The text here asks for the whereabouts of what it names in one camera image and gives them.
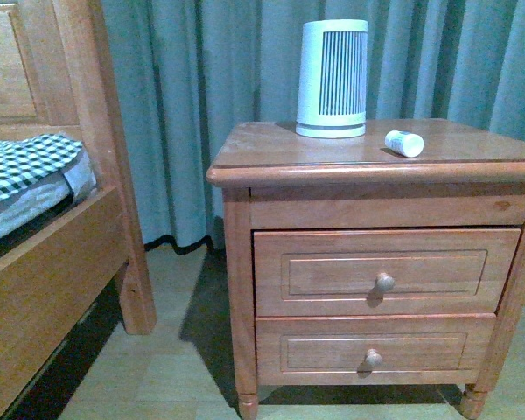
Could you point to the white medicine bottle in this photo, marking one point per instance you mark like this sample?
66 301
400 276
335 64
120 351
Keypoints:
409 145

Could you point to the wooden bed frame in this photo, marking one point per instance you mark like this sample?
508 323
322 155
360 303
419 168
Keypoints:
56 75

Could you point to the black white checkered bedsheet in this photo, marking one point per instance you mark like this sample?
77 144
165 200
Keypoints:
23 163

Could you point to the wooden top drawer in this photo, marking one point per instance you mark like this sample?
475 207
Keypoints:
382 272

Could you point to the wooden nightstand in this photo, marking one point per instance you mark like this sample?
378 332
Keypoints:
272 179

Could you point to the grey-green curtain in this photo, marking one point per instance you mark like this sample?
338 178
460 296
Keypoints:
188 71

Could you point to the white cylindrical air purifier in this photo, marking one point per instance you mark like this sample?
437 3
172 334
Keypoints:
332 86

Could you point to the wooden drawer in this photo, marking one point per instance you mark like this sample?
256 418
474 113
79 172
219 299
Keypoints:
382 272
371 350

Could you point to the wooden bottom drawer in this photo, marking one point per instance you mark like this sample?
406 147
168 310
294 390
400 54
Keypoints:
371 350

